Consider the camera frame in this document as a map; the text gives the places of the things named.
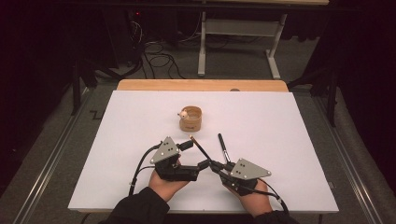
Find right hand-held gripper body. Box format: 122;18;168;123
222;158;273;197

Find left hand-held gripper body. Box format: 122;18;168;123
149;135;200;182

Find thick black makeup brush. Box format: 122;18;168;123
218;133;232;164

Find round wooden brush cup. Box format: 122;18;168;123
178;105;204;133

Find person's right hand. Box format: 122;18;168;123
230;178;275;218

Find person's left hand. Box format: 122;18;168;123
148;158;191;203

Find white table board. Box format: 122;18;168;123
67;90;340;214

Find wooden table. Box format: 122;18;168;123
116;78;290;93

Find black metal stand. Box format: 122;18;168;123
288;66;339;128
70;59;97;117

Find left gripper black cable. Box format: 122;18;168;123
128;141;163;197

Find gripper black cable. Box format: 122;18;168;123
222;174;290;216
128;141;163;197

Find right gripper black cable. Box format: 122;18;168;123
222;174;290;216

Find black floor cables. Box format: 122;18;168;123
129;18;186;80

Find aluminium floor rail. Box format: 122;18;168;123
12;88;92;224
312;96;384;224

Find white metal desk frame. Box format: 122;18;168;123
197;10;288;80

